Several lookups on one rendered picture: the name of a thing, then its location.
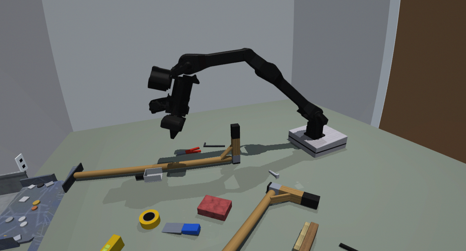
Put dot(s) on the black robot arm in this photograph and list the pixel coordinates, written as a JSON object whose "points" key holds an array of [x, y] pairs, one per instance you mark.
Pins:
{"points": [[161, 79]]}

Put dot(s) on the yellow rectangular block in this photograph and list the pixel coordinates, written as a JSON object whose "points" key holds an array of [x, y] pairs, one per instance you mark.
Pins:
{"points": [[115, 243]]}

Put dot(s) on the yellow ring with dark hole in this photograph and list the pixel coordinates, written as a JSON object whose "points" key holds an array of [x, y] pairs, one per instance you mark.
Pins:
{"points": [[149, 219]]}

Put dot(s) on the red rectangular block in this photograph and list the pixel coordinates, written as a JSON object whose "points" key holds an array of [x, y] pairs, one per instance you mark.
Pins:
{"points": [[214, 207]]}

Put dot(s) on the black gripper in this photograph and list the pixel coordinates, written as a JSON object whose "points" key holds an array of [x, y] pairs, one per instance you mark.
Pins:
{"points": [[175, 121]]}

